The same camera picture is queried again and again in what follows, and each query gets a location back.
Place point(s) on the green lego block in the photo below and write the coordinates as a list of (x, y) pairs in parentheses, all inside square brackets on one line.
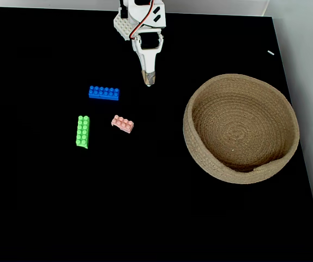
[(82, 132)]

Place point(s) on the pink lego block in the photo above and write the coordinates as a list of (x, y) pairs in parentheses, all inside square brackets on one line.
[(122, 124)]

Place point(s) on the small white tape piece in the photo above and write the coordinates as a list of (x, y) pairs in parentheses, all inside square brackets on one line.
[(271, 52)]

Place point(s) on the blue lego block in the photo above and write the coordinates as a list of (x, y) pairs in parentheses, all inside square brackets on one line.
[(103, 93)]

